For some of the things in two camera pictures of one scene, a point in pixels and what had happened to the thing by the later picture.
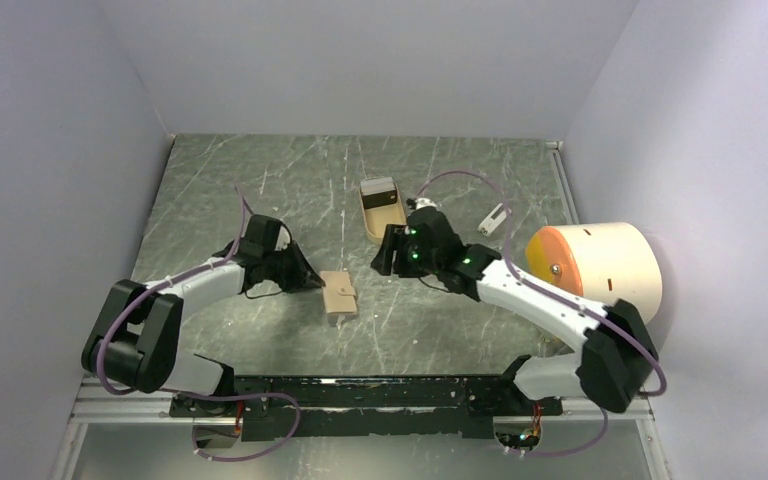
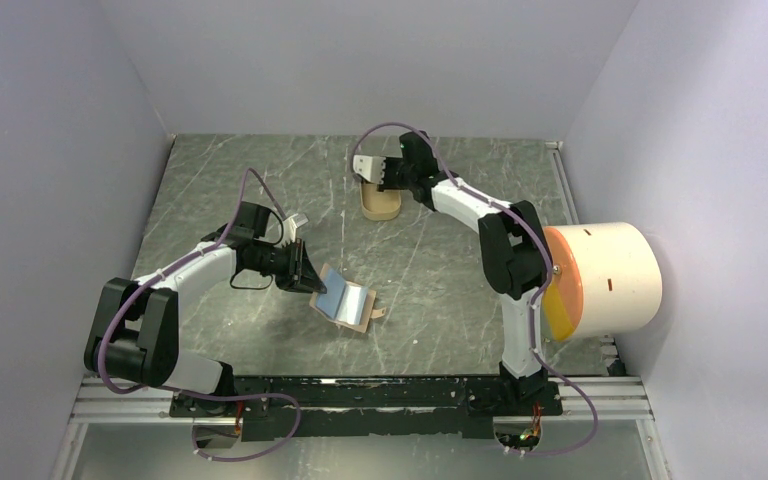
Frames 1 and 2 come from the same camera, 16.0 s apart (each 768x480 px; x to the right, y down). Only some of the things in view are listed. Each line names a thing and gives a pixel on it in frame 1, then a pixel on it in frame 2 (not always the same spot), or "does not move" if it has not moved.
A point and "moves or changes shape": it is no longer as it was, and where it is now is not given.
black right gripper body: x=409 y=262 to x=396 y=176
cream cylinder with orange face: x=603 y=262 does not move
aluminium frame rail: x=151 y=405 does not move
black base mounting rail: x=366 y=407 does not move
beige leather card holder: x=340 y=295 moves or changes shape
